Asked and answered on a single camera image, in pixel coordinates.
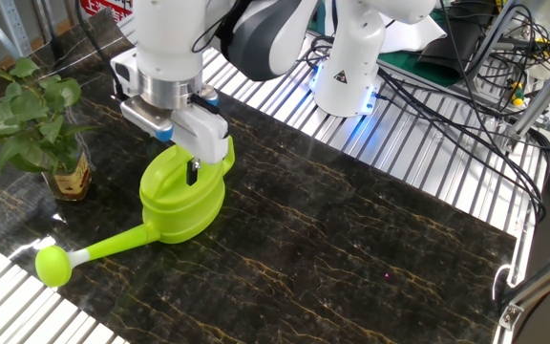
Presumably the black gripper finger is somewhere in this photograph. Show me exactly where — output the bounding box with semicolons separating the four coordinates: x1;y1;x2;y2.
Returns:
185;157;203;187

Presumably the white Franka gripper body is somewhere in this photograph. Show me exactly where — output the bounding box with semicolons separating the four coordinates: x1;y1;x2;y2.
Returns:
110;47;231;166

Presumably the lime green watering can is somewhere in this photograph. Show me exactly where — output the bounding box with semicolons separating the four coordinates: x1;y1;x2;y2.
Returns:
34;136;236;289

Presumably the green leafy plant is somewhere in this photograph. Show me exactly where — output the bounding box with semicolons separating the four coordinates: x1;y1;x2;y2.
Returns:
0;56;95;206

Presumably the glass bottle with label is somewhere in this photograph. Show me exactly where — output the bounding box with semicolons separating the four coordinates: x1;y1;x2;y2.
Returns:
40;142;94;202

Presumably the dark marble pattern mat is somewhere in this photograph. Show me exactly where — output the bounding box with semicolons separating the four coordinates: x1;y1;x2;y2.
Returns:
0;8;518;344

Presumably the red white sign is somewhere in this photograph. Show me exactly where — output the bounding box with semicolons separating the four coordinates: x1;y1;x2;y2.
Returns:
79;0;136;23

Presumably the white cloth sheet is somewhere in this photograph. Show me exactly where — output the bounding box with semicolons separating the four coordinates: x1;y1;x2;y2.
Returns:
379;13;448;54

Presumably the black pouch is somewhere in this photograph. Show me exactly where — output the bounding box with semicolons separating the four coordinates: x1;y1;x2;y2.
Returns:
420;4;489;80

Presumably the yellow green screwdriver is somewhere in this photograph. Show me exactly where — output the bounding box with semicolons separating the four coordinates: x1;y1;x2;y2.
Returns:
508;80;525;107

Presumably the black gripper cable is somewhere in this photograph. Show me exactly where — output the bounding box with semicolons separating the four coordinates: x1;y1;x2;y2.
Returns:
188;93;222;116

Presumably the silver blue-tipped camera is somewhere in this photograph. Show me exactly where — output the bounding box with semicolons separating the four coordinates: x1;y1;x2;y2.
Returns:
120;95;175;143
200;83;220;107

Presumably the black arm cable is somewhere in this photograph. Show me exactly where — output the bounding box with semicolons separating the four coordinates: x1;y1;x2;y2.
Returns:
74;0;252;101

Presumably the grey metal frame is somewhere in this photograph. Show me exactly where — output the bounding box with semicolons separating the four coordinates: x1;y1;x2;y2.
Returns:
0;0;35;61

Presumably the black cable bundle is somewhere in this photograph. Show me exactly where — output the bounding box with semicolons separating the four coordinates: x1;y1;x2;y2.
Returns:
296;0;550;225

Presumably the aluminium diagonal post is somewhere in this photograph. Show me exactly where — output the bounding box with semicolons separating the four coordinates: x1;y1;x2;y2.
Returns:
508;47;550;140

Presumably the aluminium bracket post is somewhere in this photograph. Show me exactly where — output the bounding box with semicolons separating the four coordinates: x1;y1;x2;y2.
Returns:
497;247;550;332

